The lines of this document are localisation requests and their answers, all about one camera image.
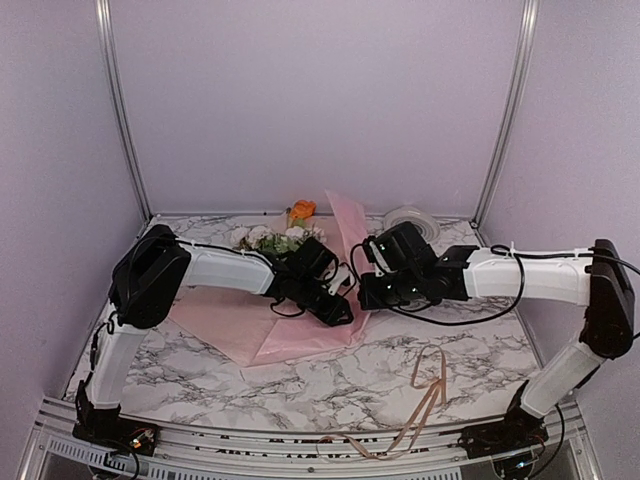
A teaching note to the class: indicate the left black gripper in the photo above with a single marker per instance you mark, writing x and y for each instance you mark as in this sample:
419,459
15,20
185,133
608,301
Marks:
329,314

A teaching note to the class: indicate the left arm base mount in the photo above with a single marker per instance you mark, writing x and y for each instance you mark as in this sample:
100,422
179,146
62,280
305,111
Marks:
108,428

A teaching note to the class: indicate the white rose fake flower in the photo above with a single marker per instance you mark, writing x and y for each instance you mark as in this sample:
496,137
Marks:
258,238

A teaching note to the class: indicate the pink wrapping paper sheet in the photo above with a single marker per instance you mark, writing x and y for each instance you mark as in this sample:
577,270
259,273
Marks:
252,330

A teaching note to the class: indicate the left aluminium frame post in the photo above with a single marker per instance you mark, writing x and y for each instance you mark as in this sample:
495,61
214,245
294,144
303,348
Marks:
108,46

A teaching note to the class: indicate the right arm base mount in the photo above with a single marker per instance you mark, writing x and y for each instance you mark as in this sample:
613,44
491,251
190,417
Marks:
516,430

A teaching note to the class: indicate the right aluminium frame post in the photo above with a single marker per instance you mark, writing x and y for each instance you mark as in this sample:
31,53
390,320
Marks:
515,94

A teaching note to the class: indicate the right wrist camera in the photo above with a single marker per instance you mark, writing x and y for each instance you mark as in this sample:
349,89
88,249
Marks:
374,256

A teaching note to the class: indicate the tan ribbon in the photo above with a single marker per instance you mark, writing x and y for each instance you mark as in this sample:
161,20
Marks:
435,393

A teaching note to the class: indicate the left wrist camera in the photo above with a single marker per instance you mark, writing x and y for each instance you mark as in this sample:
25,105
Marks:
341,277

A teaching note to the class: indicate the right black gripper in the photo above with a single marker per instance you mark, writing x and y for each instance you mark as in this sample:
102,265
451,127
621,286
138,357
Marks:
367,296

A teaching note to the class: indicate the aluminium frame post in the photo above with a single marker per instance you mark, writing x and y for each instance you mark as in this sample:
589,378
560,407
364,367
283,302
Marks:
515,94
108,46

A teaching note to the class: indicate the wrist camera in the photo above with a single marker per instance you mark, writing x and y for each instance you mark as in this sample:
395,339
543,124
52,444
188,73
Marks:
374,256
341,277

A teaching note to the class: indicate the grey ringed plate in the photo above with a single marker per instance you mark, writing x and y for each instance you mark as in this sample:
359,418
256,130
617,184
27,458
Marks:
426,224

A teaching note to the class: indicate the lilac fake flower sprig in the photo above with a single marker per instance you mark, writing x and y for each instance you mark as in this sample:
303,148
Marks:
292,238

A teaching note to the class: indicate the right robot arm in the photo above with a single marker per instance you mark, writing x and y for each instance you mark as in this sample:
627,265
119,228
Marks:
593,278

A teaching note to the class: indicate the orange fake flower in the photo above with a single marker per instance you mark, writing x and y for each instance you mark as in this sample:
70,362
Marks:
300,214

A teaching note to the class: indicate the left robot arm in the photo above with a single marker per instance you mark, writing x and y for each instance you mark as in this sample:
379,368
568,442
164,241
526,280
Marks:
147,279

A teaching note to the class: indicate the front aluminium rail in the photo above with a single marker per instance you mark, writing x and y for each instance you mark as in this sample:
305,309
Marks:
197,452

